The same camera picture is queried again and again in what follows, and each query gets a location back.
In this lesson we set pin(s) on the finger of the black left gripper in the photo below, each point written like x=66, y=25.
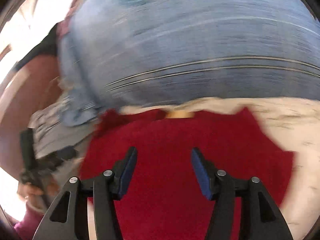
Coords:
x=62, y=153

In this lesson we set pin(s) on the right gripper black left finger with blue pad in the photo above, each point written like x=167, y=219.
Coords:
x=67, y=216

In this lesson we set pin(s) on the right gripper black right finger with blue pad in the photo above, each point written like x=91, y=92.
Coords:
x=261, y=218

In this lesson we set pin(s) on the red knit sweater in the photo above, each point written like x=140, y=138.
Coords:
x=152, y=131

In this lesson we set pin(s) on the magenta sleeved left forearm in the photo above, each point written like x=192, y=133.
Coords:
x=27, y=227

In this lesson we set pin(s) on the person's left hand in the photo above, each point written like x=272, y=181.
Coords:
x=33, y=195

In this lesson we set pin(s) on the grey striped pillow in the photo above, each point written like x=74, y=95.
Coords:
x=51, y=134

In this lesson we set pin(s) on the brown wooden headboard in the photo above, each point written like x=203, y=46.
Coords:
x=34, y=87

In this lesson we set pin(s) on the cream patterned bed sheet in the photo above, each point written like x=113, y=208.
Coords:
x=287, y=142

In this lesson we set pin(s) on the black garment on headboard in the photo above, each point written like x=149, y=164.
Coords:
x=48, y=46

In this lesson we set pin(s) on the blue plaid duvet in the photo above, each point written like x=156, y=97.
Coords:
x=166, y=52

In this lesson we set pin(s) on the maroon patterned cloth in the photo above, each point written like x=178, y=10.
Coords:
x=63, y=26

